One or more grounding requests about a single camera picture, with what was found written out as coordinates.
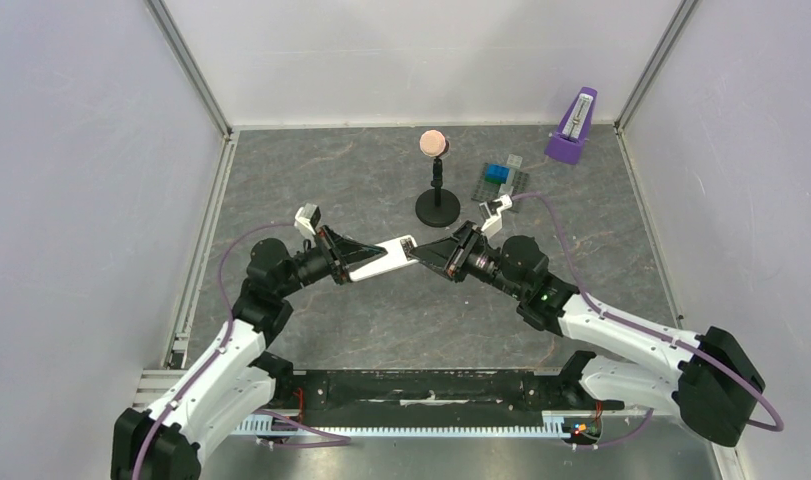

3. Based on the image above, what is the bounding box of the grey building block baseplate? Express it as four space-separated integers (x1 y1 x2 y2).
470 163 530 202

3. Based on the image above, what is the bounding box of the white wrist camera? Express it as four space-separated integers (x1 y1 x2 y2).
294 203 321 241
479 194 513 240

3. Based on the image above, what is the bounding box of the grey building block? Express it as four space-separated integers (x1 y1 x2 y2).
498 154 522 197

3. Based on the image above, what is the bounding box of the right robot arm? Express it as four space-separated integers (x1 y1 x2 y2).
407 222 765 447

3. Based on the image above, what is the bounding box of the purple metronome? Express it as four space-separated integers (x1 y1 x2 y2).
544 87 598 165

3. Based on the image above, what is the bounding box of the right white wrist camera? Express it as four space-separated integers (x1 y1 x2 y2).
479 194 513 240

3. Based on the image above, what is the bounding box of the purple cable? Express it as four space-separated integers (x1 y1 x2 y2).
131 221 300 480
510 192 785 433

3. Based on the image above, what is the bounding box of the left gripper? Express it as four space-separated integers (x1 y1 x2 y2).
277 224 388 299

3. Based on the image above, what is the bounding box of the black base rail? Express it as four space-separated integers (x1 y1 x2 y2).
268 369 625 428

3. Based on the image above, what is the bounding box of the blue building block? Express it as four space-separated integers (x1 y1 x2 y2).
483 164 511 185

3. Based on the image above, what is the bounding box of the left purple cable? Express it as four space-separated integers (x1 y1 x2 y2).
131 221 300 480

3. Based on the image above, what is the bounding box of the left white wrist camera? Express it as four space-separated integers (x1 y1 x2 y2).
294 203 321 241

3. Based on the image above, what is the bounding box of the microphone on black stand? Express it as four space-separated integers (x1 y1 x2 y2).
415 130 461 228

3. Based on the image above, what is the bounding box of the white slotted cable duct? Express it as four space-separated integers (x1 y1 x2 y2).
231 414 601 440

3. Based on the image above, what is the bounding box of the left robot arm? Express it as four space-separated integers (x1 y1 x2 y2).
110 225 388 479

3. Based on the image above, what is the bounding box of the white remote control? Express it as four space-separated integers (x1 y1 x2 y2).
349 235 417 283

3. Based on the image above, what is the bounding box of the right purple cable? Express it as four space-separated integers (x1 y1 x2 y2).
510 192 785 433

